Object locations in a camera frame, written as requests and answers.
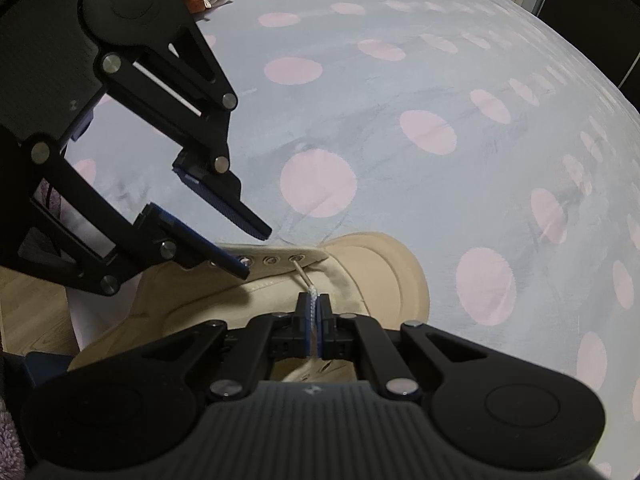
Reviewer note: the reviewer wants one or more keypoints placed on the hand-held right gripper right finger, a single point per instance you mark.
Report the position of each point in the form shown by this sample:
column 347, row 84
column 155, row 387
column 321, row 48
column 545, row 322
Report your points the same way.
column 324, row 322

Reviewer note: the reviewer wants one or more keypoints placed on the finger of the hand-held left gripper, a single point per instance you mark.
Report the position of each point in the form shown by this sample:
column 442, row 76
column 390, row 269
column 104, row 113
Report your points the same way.
column 225, row 200
column 200, row 247

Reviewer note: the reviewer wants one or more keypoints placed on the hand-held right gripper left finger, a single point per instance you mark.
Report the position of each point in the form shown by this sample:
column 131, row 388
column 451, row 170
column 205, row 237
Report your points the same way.
column 304, row 322

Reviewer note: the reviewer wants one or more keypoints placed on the white shoelace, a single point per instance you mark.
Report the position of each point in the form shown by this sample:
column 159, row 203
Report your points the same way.
column 313, row 295

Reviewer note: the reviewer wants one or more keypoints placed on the beige canvas shoe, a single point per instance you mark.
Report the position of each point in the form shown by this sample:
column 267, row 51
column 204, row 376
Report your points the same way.
column 380, row 270

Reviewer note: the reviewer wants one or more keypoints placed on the pink polka dot blanket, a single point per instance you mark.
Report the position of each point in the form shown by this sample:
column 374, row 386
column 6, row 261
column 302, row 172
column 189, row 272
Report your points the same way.
column 400, row 60

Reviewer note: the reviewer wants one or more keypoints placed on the purple fuzzy robe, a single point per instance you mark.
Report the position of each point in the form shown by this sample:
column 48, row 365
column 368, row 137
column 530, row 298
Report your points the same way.
column 10, row 440

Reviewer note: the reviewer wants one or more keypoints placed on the black cabinet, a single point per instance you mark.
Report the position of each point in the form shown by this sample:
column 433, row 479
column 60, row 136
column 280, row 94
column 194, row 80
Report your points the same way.
column 600, row 10

